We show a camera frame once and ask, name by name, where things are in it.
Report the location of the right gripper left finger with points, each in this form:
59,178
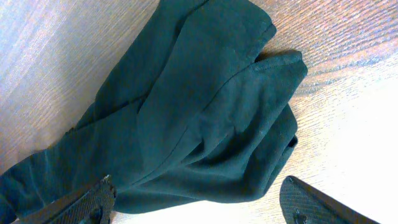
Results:
92,204

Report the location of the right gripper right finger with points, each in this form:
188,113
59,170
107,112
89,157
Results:
303,204

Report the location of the black t-shirt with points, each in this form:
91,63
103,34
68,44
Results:
191,112

